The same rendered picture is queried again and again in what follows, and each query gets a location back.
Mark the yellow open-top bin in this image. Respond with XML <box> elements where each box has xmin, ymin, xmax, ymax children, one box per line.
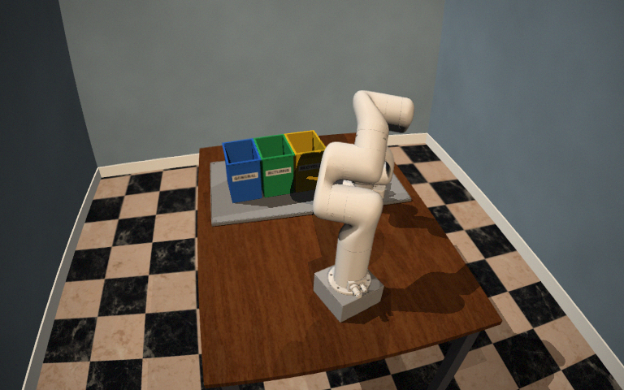
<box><xmin>284</xmin><ymin>130</ymin><xmax>326</xmax><ymax>193</ymax></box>

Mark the blue bin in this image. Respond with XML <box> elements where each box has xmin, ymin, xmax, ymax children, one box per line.
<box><xmin>222</xmin><ymin>138</ymin><xmax>262</xmax><ymax>203</ymax></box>

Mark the green returns bin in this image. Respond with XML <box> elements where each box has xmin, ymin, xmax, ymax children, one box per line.
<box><xmin>253</xmin><ymin>134</ymin><xmax>295</xmax><ymax>197</ymax></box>

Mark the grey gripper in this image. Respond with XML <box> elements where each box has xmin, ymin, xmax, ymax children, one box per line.
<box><xmin>343</xmin><ymin>180</ymin><xmax>386</xmax><ymax>198</ymax></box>

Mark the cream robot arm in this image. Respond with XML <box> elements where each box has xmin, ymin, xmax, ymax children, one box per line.
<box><xmin>313</xmin><ymin>90</ymin><xmax>414</xmax><ymax>298</ymax></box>

